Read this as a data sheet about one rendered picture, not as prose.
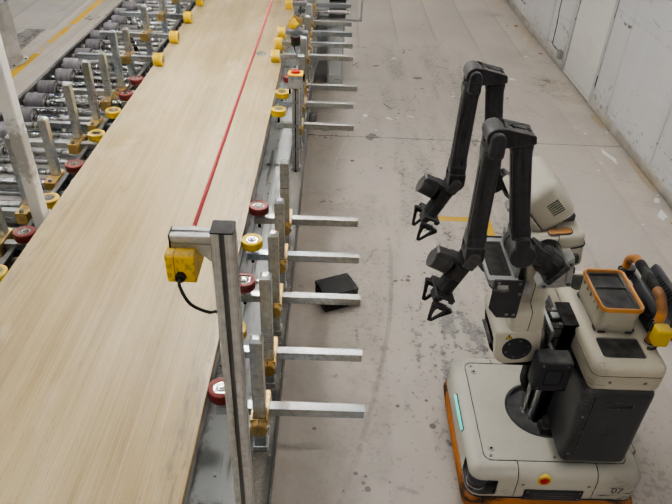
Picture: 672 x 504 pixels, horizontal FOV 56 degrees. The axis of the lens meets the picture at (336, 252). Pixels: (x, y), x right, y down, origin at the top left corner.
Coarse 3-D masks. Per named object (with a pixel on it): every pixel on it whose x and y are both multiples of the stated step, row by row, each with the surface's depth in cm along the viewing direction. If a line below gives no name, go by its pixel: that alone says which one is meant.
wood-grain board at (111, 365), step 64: (256, 0) 524; (192, 64) 396; (256, 64) 400; (128, 128) 318; (192, 128) 321; (256, 128) 324; (64, 192) 266; (128, 192) 268; (192, 192) 270; (64, 256) 230; (128, 256) 231; (0, 320) 201; (64, 320) 202; (128, 320) 204; (192, 320) 205; (0, 384) 180; (64, 384) 181; (128, 384) 182; (192, 384) 183; (0, 448) 163; (64, 448) 163; (128, 448) 164; (192, 448) 165
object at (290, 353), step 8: (248, 352) 206; (280, 352) 206; (288, 352) 206; (296, 352) 206; (304, 352) 206; (312, 352) 207; (320, 352) 207; (328, 352) 207; (336, 352) 207; (344, 352) 207; (352, 352) 207; (360, 352) 207; (320, 360) 208; (328, 360) 208; (336, 360) 208; (344, 360) 208; (352, 360) 208; (360, 360) 208
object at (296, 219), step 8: (256, 216) 265; (264, 216) 265; (272, 216) 266; (296, 216) 266; (304, 216) 267; (312, 216) 267; (320, 216) 267; (328, 216) 267; (296, 224) 266; (304, 224) 266; (312, 224) 266; (320, 224) 266; (328, 224) 266; (336, 224) 266; (344, 224) 266; (352, 224) 266
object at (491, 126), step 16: (496, 128) 161; (512, 128) 162; (528, 128) 166; (512, 144) 163; (528, 144) 163; (512, 160) 168; (528, 160) 167; (512, 176) 171; (528, 176) 170; (512, 192) 174; (528, 192) 173; (512, 208) 176; (528, 208) 176; (512, 224) 179; (528, 224) 179; (528, 240) 179; (512, 256) 182; (528, 256) 182
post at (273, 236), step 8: (272, 232) 205; (272, 240) 205; (272, 248) 207; (272, 256) 209; (272, 264) 211; (272, 272) 213; (272, 280) 215; (272, 288) 217; (272, 296) 219; (280, 320) 230
